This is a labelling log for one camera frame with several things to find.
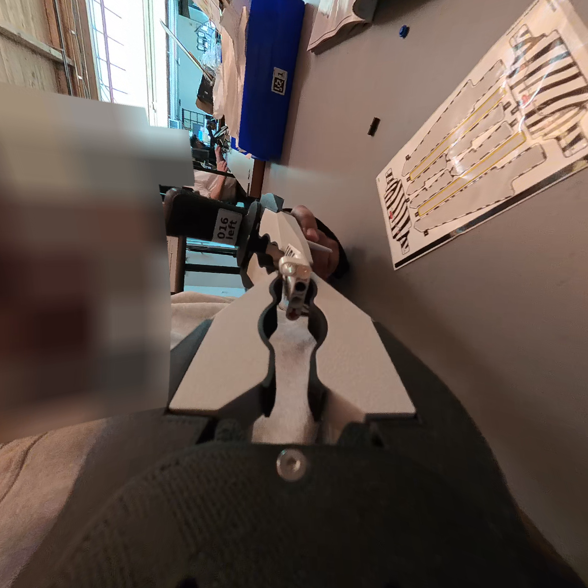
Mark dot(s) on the clear plastic bag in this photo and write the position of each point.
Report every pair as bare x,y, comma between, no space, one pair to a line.
232,69

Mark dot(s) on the white lego fin piece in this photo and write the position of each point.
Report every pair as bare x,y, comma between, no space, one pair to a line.
294,296

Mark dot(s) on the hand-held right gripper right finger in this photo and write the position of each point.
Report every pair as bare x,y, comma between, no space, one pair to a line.
363,372

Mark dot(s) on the zebra striped sticker sheet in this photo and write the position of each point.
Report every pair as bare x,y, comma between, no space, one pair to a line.
482,151

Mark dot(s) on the blue storage bin with tag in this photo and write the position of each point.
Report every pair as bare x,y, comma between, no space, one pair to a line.
266,55

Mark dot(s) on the black lego pin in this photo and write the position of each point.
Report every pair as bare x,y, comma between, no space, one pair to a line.
375,126

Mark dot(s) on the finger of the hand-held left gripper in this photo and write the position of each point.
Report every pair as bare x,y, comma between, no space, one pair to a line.
252,275
282,234

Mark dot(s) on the person's grey clothing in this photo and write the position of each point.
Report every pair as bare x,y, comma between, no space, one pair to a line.
27,505

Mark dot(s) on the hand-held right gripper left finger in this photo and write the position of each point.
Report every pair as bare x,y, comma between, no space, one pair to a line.
220,367

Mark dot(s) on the lego instruction booklet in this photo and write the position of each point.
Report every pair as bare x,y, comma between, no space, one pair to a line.
335,23

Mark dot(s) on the person's left hand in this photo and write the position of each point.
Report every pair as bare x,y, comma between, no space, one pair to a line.
305,218

